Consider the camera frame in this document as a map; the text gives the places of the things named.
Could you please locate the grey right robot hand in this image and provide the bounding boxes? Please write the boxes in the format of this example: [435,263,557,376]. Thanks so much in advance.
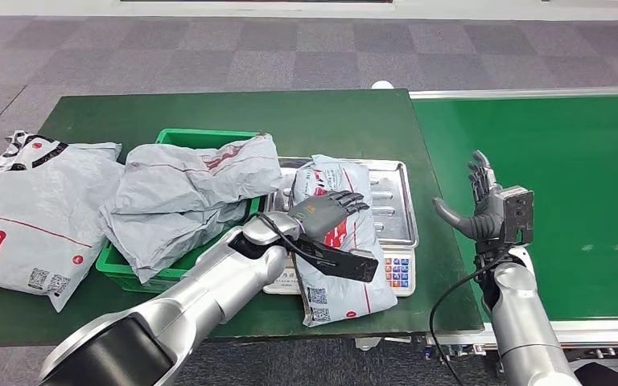
[432,150,505,244]

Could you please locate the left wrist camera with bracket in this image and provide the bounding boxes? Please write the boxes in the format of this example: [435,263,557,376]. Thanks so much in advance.
[291,236,380,284]

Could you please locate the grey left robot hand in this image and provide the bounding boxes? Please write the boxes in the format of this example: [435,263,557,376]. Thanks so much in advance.
[287,191,371,242]

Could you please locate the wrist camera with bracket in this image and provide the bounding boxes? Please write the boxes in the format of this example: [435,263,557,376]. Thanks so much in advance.
[501,186,536,247]
[291,236,380,284]

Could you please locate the green plastic crate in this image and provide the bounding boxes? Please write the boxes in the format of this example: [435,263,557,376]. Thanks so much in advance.
[95,127,263,295]

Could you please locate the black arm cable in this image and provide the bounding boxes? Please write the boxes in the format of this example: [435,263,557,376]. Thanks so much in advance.
[255,212,336,266]
[428,247,512,386]

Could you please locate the grey parcel bag red picture print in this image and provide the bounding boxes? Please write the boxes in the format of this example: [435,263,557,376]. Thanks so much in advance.
[114,133,284,216]

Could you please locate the large grey bag QR codes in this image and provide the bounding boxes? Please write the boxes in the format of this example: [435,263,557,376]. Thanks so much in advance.
[0,130,126,314]

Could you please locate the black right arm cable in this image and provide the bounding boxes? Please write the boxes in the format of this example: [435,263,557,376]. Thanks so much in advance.
[428,247,512,386]

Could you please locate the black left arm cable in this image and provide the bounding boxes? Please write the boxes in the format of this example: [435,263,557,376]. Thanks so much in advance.
[255,212,336,266]

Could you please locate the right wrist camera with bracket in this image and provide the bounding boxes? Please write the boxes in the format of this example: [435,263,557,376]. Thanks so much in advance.
[501,186,536,247]

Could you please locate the white scale with steel tray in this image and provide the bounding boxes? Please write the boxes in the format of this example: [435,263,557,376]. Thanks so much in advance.
[263,157,420,298]

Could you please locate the green conveyor belt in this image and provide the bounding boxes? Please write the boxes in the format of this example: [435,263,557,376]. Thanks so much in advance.
[410,84,618,368]

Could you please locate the silver parcel bag red lettering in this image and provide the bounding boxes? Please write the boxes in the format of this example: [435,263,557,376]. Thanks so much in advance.
[290,154,399,328]

